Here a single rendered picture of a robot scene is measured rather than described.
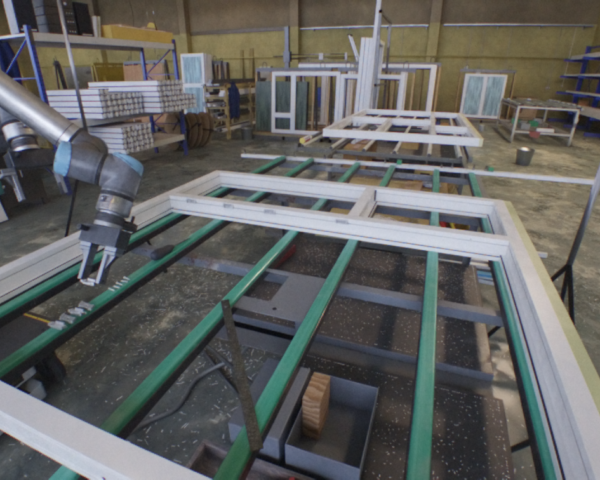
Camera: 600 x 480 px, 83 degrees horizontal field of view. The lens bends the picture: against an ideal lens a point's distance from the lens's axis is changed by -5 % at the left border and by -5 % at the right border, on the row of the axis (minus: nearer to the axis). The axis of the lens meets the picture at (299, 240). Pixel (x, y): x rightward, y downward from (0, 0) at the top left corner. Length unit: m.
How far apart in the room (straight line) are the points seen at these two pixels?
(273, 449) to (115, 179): 0.79
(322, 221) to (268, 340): 0.48
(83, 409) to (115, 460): 1.46
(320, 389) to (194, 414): 1.04
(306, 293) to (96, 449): 0.63
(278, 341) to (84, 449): 0.80
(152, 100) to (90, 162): 5.01
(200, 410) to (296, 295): 1.01
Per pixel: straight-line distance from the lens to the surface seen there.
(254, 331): 1.36
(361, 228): 1.33
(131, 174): 1.08
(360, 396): 1.04
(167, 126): 7.98
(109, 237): 1.05
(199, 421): 1.84
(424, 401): 0.77
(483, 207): 1.72
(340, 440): 1.02
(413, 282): 1.64
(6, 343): 2.14
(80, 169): 1.09
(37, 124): 1.25
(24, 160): 1.39
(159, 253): 1.24
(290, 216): 1.40
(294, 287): 1.05
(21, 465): 2.01
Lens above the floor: 1.43
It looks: 25 degrees down
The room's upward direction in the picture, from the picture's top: straight up
